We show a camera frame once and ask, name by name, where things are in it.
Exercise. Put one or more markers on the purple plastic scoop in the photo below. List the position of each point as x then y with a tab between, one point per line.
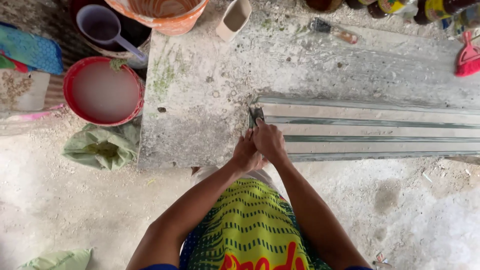
103	28

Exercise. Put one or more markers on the dark round basin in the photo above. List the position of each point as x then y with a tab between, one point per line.
131	33

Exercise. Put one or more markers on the orange plastic bucket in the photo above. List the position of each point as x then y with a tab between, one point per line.
165	17

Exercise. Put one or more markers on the beige plastic container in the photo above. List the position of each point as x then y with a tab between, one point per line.
233	20

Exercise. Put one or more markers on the person's right hand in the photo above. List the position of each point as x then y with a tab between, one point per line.
269	141

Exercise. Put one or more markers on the person's yellow green patterned clothing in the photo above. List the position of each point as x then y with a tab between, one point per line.
249	228

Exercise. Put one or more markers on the dark metal scraper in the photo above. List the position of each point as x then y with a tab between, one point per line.
255	114

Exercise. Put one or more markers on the red bucket of cloudy water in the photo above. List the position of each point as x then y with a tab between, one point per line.
103	92

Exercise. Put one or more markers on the row of dark bottles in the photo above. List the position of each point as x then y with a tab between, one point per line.
405	9

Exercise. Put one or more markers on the pale green sack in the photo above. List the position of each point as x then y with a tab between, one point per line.
60	259

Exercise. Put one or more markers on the pink hand brush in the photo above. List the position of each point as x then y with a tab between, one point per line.
468	60

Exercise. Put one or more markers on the grey concrete slab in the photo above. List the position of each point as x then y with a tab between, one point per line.
210	86

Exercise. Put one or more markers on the person's left hand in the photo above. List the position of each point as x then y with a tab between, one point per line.
245	153

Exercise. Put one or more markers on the blue patterned cloth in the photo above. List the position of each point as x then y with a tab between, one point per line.
30	50

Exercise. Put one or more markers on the green plastic bag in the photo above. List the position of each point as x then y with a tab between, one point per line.
103	146

